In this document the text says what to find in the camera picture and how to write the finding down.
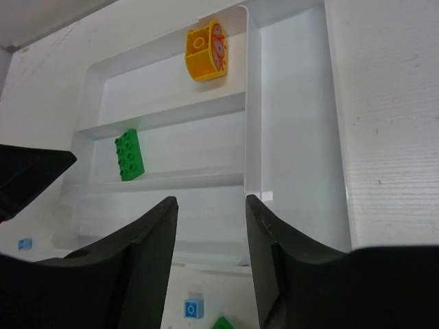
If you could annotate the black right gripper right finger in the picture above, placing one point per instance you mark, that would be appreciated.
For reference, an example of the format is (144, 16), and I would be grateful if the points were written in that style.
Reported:
(301, 283)

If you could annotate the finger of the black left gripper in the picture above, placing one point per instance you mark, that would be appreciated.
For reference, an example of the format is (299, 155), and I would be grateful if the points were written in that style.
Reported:
(26, 173)

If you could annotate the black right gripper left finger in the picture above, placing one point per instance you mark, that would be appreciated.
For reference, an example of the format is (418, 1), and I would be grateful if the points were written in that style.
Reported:
(119, 281)

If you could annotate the green square duplo brick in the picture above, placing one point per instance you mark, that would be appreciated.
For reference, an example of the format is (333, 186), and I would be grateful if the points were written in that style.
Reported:
(222, 323)

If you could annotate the green lego plate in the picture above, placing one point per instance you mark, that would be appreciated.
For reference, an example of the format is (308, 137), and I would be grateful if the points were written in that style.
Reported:
(129, 157)

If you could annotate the yellow rounded ladybug brick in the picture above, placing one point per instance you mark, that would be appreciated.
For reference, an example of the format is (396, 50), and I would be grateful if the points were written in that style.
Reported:
(206, 54)

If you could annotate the light blue small brick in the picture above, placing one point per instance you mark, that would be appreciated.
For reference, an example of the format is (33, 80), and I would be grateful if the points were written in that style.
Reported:
(25, 244)

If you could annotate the light blue round-stud brick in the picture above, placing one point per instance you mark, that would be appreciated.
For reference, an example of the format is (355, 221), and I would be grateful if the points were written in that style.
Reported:
(194, 306)

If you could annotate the white compartment tray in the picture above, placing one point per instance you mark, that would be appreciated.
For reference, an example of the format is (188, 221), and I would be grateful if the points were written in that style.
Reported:
(268, 128)

